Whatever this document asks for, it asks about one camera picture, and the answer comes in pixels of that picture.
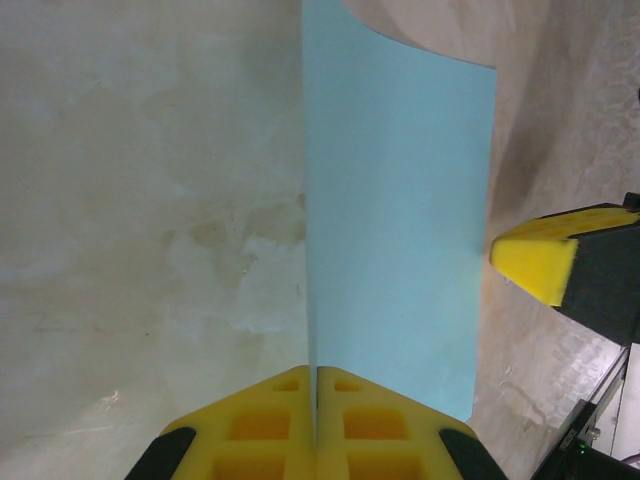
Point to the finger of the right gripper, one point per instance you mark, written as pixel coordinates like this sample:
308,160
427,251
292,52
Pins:
535,265

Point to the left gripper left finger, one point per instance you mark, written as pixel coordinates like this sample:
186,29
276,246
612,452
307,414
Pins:
260,430

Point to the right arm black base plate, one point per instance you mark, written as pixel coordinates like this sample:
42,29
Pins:
580,430

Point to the light blue paper sheet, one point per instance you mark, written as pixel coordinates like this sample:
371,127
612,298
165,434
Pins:
395,200

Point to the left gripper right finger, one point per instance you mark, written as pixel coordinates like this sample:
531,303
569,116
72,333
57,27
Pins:
375,430

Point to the long aluminium mounting rail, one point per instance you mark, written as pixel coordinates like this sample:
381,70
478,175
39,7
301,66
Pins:
607,375

